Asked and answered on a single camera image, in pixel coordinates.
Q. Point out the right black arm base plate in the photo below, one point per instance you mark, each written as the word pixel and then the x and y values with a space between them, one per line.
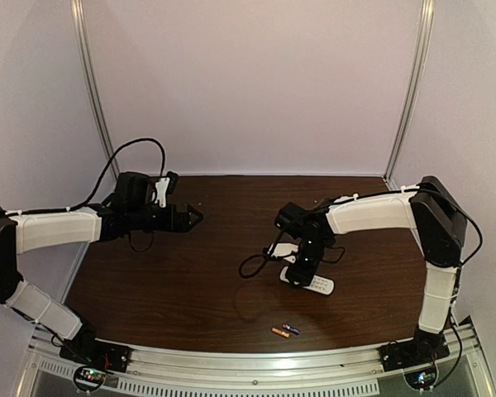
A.
pixel 413 352

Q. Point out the orange AA battery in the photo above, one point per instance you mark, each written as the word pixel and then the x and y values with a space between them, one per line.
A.
pixel 281 333

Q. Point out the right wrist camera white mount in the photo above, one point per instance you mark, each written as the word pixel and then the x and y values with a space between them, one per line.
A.
pixel 282 252

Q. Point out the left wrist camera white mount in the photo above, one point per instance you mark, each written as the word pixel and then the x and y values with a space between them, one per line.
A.
pixel 162 187

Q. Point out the left controller board with LEDs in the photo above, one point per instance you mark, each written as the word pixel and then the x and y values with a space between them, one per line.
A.
pixel 88 379

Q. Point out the aluminium frame post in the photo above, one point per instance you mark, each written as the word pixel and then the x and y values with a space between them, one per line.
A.
pixel 424 33
pixel 86 59

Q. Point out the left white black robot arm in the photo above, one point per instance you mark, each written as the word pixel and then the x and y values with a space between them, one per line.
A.
pixel 138 203

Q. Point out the curved aluminium front rail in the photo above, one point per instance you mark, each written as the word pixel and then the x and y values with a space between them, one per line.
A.
pixel 312 368

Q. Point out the white remote control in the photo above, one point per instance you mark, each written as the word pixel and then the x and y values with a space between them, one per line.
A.
pixel 319 285

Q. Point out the right aluminium frame post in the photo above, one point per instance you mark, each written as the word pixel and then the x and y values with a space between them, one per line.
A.
pixel 424 33

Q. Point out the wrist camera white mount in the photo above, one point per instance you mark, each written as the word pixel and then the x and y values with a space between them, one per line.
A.
pixel 282 252
pixel 162 187

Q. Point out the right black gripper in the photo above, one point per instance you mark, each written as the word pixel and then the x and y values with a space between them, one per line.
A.
pixel 299 272

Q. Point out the left aluminium frame post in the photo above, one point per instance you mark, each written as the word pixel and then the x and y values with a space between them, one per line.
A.
pixel 86 59

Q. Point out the controller board with leds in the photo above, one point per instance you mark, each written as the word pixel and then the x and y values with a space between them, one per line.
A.
pixel 88 379
pixel 421 379

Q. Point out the white slotted cable duct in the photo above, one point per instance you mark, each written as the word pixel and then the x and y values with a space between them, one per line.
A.
pixel 48 377

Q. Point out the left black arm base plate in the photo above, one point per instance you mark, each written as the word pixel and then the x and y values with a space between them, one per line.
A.
pixel 100 355

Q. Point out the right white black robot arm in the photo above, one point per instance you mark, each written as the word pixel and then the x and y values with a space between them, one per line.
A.
pixel 426 207

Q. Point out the right controller board with LEDs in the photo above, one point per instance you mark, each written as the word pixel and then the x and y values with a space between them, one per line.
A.
pixel 421 379

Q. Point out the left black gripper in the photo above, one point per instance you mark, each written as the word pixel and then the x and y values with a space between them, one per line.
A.
pixel 182 217

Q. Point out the purple AA battery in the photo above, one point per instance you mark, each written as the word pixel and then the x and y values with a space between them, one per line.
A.
pixel 288 328

